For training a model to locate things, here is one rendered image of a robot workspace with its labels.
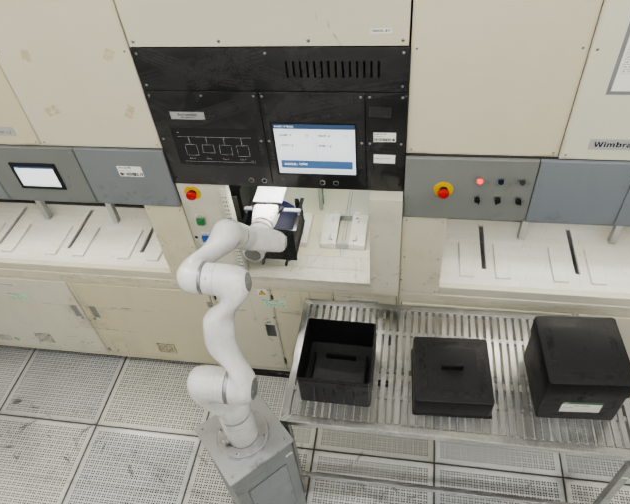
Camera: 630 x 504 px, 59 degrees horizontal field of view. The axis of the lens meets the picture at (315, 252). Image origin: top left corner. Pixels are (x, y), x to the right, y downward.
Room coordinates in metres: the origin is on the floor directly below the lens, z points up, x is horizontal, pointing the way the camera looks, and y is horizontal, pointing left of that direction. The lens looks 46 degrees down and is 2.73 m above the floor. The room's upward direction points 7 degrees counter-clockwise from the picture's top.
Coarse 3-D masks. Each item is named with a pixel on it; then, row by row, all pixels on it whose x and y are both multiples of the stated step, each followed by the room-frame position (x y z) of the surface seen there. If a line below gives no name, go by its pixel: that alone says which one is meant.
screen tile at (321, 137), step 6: (318, 132) 1.59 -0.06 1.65; (324, 132) 1.58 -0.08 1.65; (330, 132) 1.58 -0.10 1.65; (318, 138) 1.59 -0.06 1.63; (324, 138) 1.58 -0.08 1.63; (330, 138) 1.58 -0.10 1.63; (336, 138) 1.57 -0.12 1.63; (342, 138) 1.57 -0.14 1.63; (342, 144) 1.57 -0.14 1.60; (348, 144) 1.56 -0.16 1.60; (318, 150) 1.59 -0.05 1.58; (324, 150) 1.58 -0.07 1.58; (330, 150) 1.58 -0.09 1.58; (336, 150) 1.57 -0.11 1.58; (342, 150) 1.57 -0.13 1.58; (348, 150) 1.56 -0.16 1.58; (318, 156) 1.59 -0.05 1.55; (324, 156) 1.58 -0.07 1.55; (330, 156) 1.58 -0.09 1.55; (336, 156) 1.57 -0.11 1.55; (342, 156) 1.57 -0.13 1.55; (348, 156) 1.56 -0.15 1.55
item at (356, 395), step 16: (320, 320) 1.34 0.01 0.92; (336, 320) 1.33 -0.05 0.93; (304, 336) 1.27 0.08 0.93; (320, 336) 1.34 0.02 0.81; (336, 336) 1.33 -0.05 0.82; (352, 336) 1.31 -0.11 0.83; (368, 336) 1.29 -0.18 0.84; (304, 352) 1.23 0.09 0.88; (320, 352) 1.29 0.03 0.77; (336, 352) 1.28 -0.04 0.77; (352, 352) 1.28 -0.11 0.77; (368, 352) 1.27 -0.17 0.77; (304, 368) 1.19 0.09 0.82; (320, 368) 1.22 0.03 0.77; (336, 368) 1.21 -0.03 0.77; (352, 368) 1.20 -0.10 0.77; (368, 368) 1.19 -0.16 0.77; (304, 384) 1.08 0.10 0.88; (320, 384) 1.07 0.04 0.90; (336, 384) 1.05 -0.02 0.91; (352, 384) 1.04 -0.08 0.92; (368, 384) 1.03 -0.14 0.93; (320, 400) 1.07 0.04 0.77; (336, 400) 1.06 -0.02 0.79; (352, 400) 1.04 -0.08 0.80; (368, 400) 1.03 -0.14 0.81
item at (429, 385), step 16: (416, 352) 1.18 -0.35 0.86; (432, 352) 1.17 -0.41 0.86; (448, 352) 1.16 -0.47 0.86; (464, 352) 1.16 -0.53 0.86; (480, 352) 1.15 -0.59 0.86; (416, 368) 1.11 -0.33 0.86; (432, 368) 1.10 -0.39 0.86; (448, 368) 1.09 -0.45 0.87; (464, 368) 1.09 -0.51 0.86; (480, 368) 1.08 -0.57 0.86; (416, 384) 1.04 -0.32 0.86; (432, 384) 1.04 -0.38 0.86; (448, 384) 1.03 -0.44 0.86; (464, 384) 1.02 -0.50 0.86; (480, 384) 1.01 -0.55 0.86; (416, 400) 0.98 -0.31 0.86; (432, 400) 0.97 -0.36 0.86; (448, 400) 0.96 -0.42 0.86; (464, 400) 0.96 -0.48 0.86; (480, 400) 0.95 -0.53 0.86; (448, 416) 0.95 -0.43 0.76; (464, 416) 0.94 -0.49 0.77; (480, 416) 0.93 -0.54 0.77
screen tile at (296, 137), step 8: (280, 136) 1.62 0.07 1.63; (288, 136) 1.61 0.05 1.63; (296, 136) 1.61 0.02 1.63; (312, 136) 1.59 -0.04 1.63; (304, 144) 1.60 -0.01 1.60; (312, 144) 1.59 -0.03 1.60; (280, 152) 1.62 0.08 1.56; (288, 152) 1.61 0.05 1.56; (296, 152) 1.61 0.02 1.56; (304, 152) 1.60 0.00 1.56; (312, 152) 1.59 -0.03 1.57
